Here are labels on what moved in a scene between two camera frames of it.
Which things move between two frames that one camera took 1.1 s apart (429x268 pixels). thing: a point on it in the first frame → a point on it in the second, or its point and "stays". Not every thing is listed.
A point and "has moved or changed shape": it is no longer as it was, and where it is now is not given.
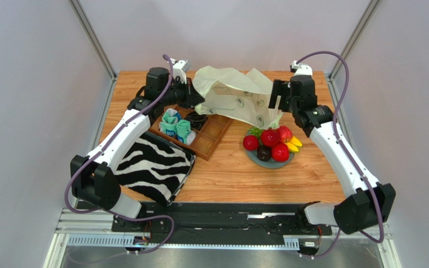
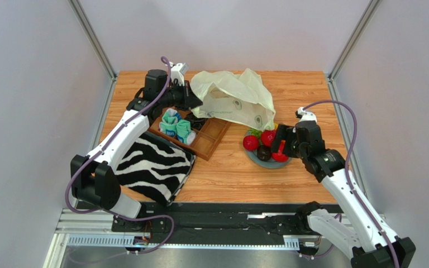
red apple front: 280,152 stays
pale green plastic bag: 229,92 has moved or changed shape
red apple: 270,137 stays
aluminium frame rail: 96,230 stays
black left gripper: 191,97 stays
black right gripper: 280,95 → 288,139
